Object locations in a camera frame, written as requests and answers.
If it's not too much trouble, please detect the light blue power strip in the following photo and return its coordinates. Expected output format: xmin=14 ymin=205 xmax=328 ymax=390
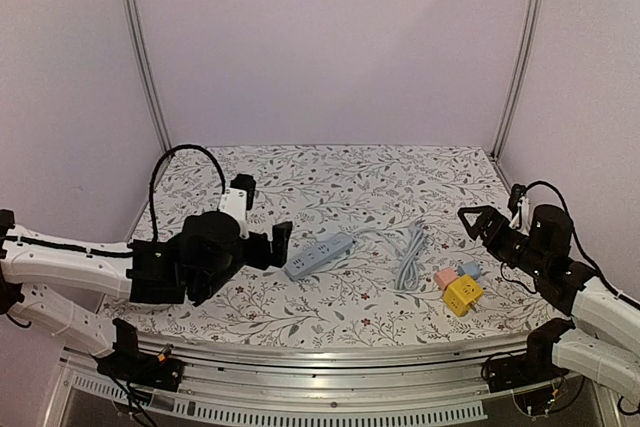
xmin=283 ymin=232 xmax=355 ymax=281

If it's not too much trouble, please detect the pink cube plug adapter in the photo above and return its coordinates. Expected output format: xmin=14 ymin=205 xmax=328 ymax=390
xmin=434 ymin=268 xmax=459 ymax=291

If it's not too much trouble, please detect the light blue power cord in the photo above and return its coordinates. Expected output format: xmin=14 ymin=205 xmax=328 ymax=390
xmin=349 ymin=219 xmax=430 ymax=292

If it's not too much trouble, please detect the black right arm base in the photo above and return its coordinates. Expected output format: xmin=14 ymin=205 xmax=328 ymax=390
xmin=480 ymin=318 xmax=585 ymax=418

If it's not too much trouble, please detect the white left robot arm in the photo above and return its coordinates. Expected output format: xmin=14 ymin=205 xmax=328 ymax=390
xmin=1 ymin=211 xmax=293 ymax=381

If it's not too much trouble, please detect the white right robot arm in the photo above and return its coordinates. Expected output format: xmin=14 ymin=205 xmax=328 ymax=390
xmin=458 ymin=204 xmax=639 ymax=404

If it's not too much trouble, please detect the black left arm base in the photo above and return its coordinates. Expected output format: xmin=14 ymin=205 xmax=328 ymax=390
xmin=94 ymin=319 xmax=185 ymax=392

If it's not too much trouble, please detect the blue cube plug adapter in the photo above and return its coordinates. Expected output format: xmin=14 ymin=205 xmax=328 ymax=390
xmin=457 ymin=262 xmax=482 ymax=281

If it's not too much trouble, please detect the yellow cube plug adapter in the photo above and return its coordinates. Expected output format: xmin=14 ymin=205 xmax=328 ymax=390
xmin=443 ymin=274 xmax=484 ymax=317

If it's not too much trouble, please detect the floral patterned table mat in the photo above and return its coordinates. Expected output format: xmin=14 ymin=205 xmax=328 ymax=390
xmin=101 ymin=146 xmax=555 ymax=350

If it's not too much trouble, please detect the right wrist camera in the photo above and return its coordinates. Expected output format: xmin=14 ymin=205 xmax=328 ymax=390
xmin=508 ymin=183 xmax=530 ymax=232

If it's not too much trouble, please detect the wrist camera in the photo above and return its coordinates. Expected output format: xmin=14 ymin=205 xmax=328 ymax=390
xmin=219 ymin=174 xmax=256 ymax=239
xmin=508 ymin=183 xmax=530 ymax=232

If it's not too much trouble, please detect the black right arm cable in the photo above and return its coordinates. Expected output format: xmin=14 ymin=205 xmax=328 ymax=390
xmin=524 ymin=179 xmax=640 ymax=311

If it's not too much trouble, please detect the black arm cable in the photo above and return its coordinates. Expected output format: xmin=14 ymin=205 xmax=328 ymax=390
xmin=524 ymin=179 xmax=640 ymax=311
xmin=148 ymin=144 xmax=225 ymax=243

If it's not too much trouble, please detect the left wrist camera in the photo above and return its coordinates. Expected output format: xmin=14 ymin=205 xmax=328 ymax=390
xmin=219 ymin=174 xmax=256 ymax=239

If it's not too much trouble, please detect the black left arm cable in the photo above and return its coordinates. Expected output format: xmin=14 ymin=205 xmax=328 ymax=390
xmin=148 ymin=144 xmax=225 ymax=243

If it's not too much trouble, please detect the aluminium front rail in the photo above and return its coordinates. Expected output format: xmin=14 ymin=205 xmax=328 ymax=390
xmin=43 ymin=334 xmax=622 ymax=426

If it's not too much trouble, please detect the right aluminium frame post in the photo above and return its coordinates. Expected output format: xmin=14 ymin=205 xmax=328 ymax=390
xmin=490 ymin=0 xmax=543 ymax=164

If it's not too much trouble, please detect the aluminium frame post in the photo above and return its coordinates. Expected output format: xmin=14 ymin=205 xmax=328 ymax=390
xmin=122 ymin=0 xmax=172 ymax=152
xmin=490 ymin=0 xmax=543 ymax=164

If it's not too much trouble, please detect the left aluminium frame post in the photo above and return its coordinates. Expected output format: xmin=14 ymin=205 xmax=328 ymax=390
xmin=122 ymin=0 xmax=172 ymax=152

